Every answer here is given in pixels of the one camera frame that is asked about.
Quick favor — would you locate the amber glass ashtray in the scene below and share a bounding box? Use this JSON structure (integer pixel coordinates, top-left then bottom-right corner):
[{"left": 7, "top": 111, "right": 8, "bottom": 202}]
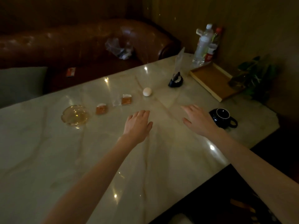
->
[{"left": 61, "top": 105, "right": 90, "bottom": 126}]

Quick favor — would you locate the crumpled clear plastic bag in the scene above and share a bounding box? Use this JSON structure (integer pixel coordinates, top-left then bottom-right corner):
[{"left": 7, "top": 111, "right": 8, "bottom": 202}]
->
[{"left": 105, "top": 37, "right": 134, "bottom": 60}]

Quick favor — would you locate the person's right forearm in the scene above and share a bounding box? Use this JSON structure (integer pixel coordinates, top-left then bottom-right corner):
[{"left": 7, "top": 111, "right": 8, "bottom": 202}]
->
[{"left": 210, "top": 128, "right": 299, "bottom": 224}]

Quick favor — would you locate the clear plastic water bottle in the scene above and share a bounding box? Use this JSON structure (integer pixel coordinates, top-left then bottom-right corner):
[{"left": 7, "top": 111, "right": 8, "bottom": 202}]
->
[{"left": 192, "top": 24, "right": 214, "bottom": 66}]

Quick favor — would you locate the red label drink bottle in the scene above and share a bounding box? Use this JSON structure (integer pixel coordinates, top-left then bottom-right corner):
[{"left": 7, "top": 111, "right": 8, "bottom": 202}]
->
[{"left": 205, "top": 27, "right": 223, "bottom": 64}]

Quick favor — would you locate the clear acrylic sign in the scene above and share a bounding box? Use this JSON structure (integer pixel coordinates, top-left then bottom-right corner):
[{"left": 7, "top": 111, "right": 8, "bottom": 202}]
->
[{"left": 173, "top": 47, "right": 185, "bottom": 76}]

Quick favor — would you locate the grey cushion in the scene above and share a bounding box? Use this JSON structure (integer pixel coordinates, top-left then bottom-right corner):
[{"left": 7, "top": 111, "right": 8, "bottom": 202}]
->
[{"left": 0, "top": 66, "right": 48, "bottom": 109}]

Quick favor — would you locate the black ceramic mug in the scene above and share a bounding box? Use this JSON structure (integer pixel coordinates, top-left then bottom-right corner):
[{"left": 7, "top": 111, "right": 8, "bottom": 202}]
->
[{"left": 209, "top": 108, "right": 238, "bottom": 129}]

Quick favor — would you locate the person's left hand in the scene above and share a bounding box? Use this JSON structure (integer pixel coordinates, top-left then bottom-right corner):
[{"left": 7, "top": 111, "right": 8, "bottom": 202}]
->
[{"left": 122, "top": 110, "right": 154, "bottom": 145}]

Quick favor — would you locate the wooden tray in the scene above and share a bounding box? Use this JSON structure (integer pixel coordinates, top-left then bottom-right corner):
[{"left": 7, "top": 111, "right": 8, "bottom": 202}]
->
[{"left": 189, "top": 62, "right": 244, "bottom": 102}]

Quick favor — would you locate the green potted plant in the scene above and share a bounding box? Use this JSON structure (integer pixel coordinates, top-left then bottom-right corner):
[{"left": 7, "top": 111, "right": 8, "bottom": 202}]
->
[{"left": 228, "top": 55, "right": 278, "bottom": 103}]

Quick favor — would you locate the black sign holder base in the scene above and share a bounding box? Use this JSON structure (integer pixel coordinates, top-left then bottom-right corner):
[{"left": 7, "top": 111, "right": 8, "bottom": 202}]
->
[{"left": 168, "top": 72, "right": 184, "bottom": 88}]

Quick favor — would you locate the brown leather sofa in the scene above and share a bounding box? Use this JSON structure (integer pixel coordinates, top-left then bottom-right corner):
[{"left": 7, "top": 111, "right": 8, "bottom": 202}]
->
[{"left": 0, "top": 18, "right": 182, "bottom": 95}]

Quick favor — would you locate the person's right hand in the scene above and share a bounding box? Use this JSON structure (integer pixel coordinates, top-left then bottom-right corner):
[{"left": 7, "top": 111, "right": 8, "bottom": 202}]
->
[{"left": 181, "top": 105, "right": 222, "bottom": 137}]

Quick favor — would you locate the person's left forearm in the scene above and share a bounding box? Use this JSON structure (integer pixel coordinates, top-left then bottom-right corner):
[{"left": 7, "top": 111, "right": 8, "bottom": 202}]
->
[{"left": 41, "top": 134, "right": 143, "bottom": 224}]

